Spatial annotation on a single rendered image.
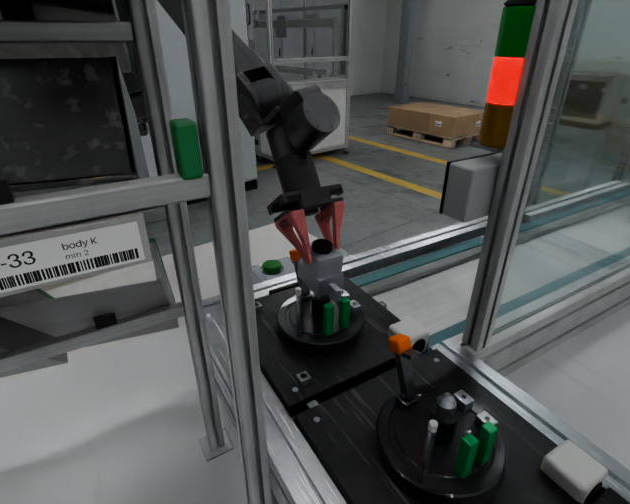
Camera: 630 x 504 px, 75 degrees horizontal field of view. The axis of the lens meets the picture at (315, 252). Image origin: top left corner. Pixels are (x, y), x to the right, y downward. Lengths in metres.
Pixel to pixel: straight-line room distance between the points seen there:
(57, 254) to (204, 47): 0.13
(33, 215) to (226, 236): 0.10
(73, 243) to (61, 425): 0.55
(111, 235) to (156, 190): 0.03
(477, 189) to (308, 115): 0.23
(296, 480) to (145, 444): 0.27
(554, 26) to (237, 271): 0.41
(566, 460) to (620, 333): 0.52
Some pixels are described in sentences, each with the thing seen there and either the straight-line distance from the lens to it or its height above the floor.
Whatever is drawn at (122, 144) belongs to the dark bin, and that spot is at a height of 1.32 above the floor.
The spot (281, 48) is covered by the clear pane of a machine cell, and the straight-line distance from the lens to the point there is 4.77.
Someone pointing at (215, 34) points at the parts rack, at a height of 1.38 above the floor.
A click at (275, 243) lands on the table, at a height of 0.86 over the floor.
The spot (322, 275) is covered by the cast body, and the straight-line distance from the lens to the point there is 0.59.
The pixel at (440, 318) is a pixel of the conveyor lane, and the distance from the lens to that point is 0.81.
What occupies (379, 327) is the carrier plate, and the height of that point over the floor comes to 0.97.
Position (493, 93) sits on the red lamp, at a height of 1.32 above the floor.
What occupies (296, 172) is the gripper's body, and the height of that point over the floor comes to 1.21.
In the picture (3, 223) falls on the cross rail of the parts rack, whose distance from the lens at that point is 0.25.
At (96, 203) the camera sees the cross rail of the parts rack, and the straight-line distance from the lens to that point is 0.25.
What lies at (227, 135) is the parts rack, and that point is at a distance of 0.25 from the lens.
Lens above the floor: 1.38
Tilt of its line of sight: 28 degrees down
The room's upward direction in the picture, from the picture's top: straight up
